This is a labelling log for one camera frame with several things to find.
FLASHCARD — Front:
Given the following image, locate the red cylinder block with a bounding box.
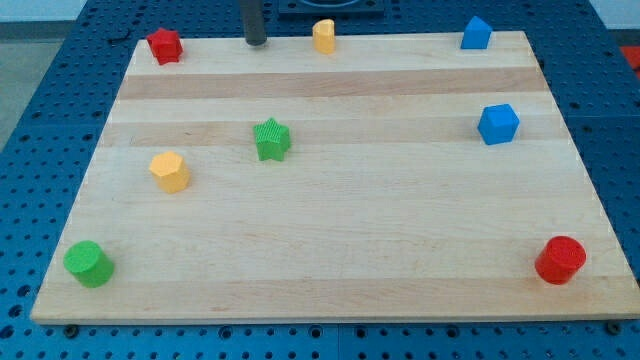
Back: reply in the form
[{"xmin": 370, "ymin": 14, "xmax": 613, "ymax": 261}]
[{"xmin": 534, "ymin": 236, "xmax": 587, "ymax": 285}]

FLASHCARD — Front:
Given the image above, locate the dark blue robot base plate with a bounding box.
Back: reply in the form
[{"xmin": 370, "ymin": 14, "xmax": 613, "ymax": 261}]
[{"xmin": 278, "ymin": 0, "xmax": 385, "ymax": 17}]

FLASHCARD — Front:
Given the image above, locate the blue hexagon block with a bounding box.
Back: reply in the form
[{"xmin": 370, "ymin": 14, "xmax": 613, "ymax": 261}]
[{"xmin": 477, "ymin": 104, "xmax": 520, "ymax": 145}]

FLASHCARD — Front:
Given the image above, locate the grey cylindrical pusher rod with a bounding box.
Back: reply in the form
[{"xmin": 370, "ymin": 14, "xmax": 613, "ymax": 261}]
[{"xmin": 238, "ymin": 0, "xmax": 267, "ymax": 46}]

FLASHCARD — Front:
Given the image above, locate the green star block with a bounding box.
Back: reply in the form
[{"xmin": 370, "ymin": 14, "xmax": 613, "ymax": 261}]
[{"xmin": 253, "ymin": 118, "xmax": 291, "ymax": 161}]

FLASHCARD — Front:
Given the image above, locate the yellow hexagon block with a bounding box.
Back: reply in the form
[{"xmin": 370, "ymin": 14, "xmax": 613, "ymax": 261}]
[{"xmin": 149, "ymin": 151, "xmax": 191, "ymax": 194}]

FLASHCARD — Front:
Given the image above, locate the green cylinder block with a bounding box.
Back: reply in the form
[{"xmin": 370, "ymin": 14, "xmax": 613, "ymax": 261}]
[{"xmin": 63, "ymin": 240, "xmax": 115, "ymax": 288}]

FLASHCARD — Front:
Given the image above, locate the yellow heart block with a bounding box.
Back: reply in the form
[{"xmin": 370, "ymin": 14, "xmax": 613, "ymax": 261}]
[{"xmin": 312, "ymin": 19, "xmax": 336, "ymax": 54}]

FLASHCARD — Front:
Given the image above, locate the light wooden board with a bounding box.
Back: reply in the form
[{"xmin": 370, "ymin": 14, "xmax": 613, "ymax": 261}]
[{"xmin": 31, "ymin": 31, "xmax": 639, "ymax": 325}]

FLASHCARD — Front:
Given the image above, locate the red star block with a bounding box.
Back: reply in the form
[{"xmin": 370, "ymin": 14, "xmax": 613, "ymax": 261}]
[{"xmin": 146, "ymin": 28, "xmax": 183, "ymax": 65}]

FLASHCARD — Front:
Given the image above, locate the blue pentagon block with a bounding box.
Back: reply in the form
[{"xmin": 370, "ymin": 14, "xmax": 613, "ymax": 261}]
[{"xmin": 460, "ymin": 16, "xmax": 493, "ymax": 50}]

